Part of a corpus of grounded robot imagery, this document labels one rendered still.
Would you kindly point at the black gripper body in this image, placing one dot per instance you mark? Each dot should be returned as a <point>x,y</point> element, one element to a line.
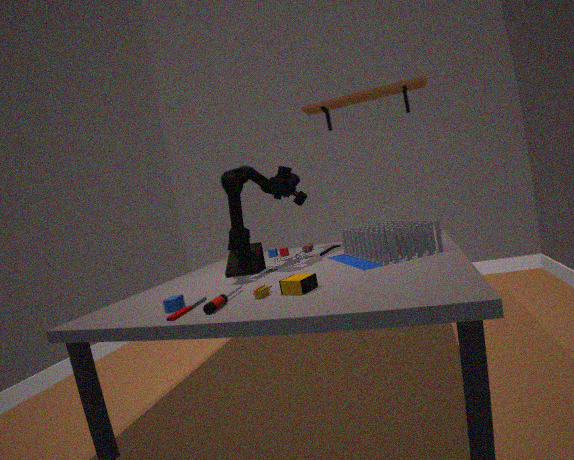
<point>300,197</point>

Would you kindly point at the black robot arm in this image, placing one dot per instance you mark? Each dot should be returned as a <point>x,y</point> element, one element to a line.
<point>232,182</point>

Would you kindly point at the red and black screwdriver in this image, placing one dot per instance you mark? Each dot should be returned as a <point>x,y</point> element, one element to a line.
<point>217,302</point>

